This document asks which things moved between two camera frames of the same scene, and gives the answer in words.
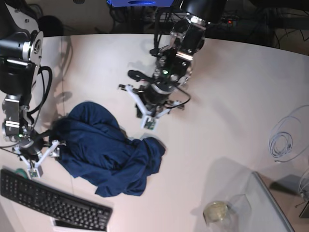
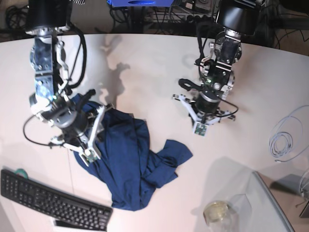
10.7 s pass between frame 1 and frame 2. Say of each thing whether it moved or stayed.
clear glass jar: stayed
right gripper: moved
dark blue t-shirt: moved
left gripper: moved
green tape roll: stayed
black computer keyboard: stayed
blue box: stayed
